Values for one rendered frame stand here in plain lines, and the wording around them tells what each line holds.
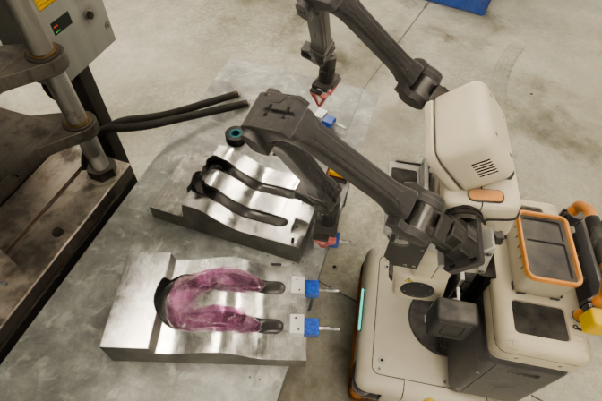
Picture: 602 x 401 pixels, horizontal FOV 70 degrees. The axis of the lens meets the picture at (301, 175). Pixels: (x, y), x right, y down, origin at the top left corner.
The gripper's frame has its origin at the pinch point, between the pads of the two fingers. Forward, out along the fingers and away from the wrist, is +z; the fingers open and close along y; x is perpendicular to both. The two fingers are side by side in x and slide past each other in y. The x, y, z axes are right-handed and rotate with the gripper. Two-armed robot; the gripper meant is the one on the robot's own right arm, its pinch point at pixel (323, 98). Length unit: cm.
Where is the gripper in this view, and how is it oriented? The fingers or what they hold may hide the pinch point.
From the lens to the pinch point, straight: 162.8
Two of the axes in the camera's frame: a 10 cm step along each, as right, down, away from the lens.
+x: 8.6, 4.2, -3.0
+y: -5.1, 6.6, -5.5
